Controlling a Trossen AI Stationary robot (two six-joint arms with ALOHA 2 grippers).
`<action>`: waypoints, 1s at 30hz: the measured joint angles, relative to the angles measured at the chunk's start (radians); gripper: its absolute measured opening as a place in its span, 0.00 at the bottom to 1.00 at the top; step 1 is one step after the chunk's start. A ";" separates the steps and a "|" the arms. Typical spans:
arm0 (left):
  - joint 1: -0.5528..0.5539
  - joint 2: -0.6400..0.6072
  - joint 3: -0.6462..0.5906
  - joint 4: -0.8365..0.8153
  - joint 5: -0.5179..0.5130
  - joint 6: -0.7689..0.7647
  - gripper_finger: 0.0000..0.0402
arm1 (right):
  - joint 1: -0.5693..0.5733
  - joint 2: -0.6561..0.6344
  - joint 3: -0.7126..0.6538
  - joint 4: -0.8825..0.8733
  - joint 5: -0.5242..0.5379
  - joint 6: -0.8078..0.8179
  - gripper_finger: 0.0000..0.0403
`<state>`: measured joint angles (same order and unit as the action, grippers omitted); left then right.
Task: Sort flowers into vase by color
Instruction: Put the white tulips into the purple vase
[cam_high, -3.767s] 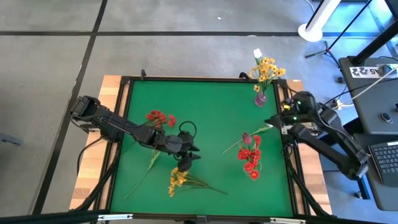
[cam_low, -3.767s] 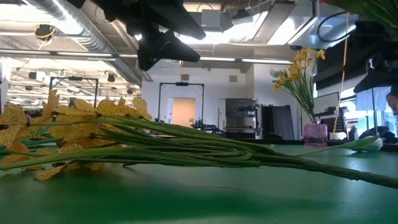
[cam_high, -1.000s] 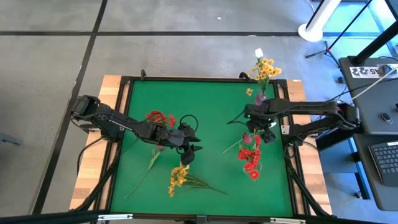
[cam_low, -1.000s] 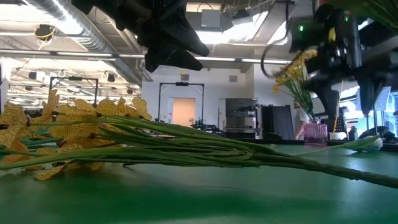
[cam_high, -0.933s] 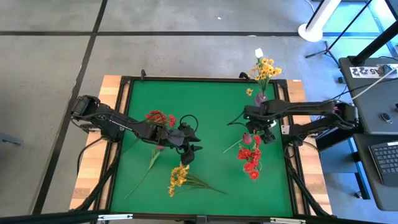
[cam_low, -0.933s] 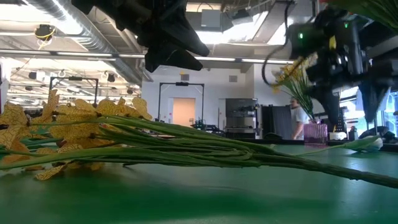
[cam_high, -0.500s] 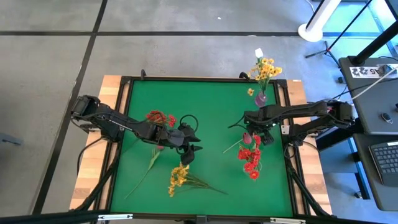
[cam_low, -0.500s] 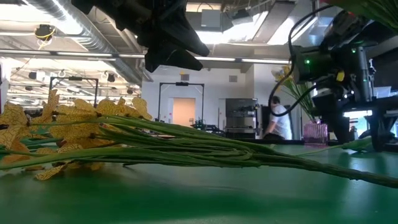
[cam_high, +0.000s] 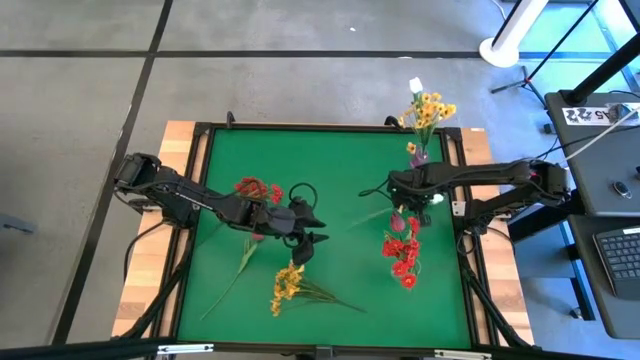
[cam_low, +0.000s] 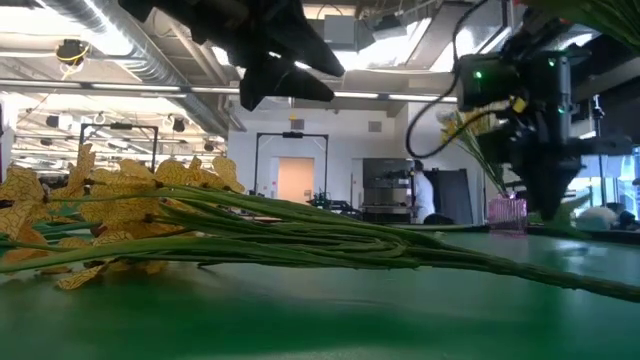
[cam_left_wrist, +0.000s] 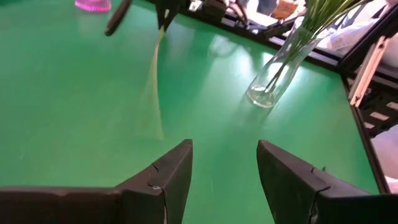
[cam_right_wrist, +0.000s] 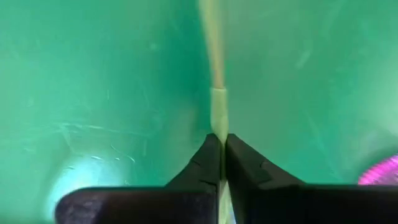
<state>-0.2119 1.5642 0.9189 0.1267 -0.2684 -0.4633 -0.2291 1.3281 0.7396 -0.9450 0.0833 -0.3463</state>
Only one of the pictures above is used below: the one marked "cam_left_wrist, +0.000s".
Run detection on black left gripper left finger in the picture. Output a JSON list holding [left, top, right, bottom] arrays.
[[0, 139, 194, 224]]

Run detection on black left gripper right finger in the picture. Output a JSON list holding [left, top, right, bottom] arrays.
[[256, 139, 398, 224]]

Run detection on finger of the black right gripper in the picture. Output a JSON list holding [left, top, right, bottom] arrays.
[[155, 0, 189, 32], [104, 0, 132, 37]]

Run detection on white artificial tulip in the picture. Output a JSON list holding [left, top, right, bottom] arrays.
[[136, 9, 167, 141]]

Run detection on clear glass vase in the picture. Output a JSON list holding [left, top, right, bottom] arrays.
[[244, 14, 332, 109]]

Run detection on pink glass vase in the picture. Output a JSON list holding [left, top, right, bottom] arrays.
[[74, 0, 112, 13]]

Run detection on black table frame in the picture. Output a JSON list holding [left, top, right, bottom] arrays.
[[146, 0, 398, 195]]

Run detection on black diagonal frame strut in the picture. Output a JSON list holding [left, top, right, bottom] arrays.
[[351, 73, 398, 139]]

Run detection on silver metal bracket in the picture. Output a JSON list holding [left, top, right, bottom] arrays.
[[348, 35, 390, 108]]

